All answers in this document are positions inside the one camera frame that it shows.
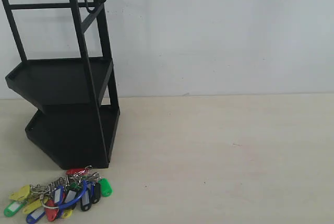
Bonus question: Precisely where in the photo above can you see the colourful key tag bunch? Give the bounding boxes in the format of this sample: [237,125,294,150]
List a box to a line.
[3,166,113,223]

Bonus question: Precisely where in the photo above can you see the black two-tier shelf rack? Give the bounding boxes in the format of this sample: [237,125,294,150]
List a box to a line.
[2,0,120,170]

